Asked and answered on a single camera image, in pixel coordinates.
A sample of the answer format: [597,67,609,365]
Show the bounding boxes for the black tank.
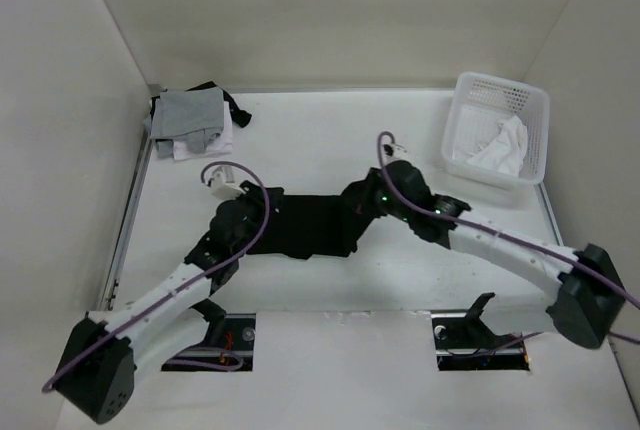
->
[187,81,253,128]
[248,180,373,260]

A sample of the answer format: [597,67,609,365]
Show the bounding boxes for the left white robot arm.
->
[45,181,284,425]

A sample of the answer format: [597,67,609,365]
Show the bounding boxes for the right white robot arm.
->
[341,160,625,350]

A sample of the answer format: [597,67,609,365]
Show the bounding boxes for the folded black tank top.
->
[187,81,253,128]

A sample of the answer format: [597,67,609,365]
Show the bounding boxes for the white tank top in basket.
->
[466,116,528,177]

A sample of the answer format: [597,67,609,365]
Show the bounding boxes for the folded grey tank top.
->
[149,87,224,159]

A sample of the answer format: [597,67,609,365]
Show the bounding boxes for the white plastic basket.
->
[441,72,550,190]

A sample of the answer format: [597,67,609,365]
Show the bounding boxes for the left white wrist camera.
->
[205,165,244,201]

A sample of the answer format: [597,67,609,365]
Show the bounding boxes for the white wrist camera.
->
[382,143,413,165]
[205,165,244,201]

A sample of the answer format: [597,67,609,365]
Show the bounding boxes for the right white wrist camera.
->
[382,143,413,165]

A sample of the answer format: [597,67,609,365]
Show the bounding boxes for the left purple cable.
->
[42,160,271,394]

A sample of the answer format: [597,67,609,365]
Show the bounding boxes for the purple cable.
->
[42,160,271,394]
[375,130,640,357]

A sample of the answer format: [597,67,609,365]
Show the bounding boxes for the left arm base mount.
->
[161,300,257,373]

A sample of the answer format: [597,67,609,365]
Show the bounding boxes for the metal table edge rail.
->
[99,82,164,311]

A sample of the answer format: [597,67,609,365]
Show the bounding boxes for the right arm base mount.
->
[431,292,530,372]

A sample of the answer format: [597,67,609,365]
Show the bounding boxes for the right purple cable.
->
[375,130,640,357]

